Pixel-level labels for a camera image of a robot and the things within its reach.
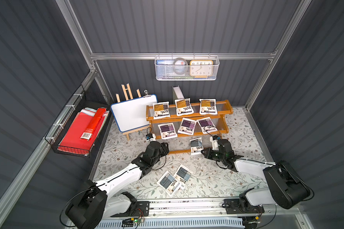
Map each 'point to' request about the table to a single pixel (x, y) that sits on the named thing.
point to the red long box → (93, 124)
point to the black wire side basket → (94, 99)
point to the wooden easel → (124, 91)
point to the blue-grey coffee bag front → (169, 183)
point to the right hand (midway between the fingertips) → (201, 152)
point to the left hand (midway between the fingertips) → (167, 146)
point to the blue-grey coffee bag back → (196, 146)
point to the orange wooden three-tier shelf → (181, 144)
